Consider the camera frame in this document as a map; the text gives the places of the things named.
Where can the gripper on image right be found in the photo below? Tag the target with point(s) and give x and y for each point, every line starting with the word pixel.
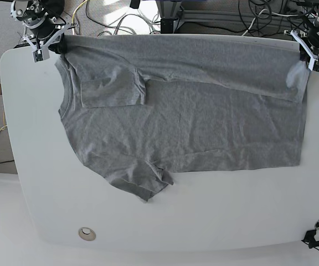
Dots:
pixel 313 39

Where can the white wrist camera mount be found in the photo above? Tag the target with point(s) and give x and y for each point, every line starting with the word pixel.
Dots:
pixel 313 62
pixel 40 49

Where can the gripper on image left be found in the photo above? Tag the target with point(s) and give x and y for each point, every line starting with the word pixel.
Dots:
pixel 44 28

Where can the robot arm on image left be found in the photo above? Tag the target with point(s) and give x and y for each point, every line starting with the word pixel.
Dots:
pixel 22 10

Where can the flat black device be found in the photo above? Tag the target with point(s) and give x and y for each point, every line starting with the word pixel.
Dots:
pixel 21 45

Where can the grey T-shirt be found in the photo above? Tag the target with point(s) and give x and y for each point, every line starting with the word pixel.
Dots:
pixel 137 108

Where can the round black stand base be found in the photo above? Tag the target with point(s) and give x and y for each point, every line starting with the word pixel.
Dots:
pixel 55 6

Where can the black clamp with cable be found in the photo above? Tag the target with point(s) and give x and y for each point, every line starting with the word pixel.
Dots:
pixel 310 241

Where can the left table cable grommet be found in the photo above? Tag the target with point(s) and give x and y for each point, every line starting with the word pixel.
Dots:
pixel 87 234

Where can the aluminium frame rail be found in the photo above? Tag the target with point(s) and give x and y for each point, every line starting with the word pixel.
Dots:
pixel 174 10

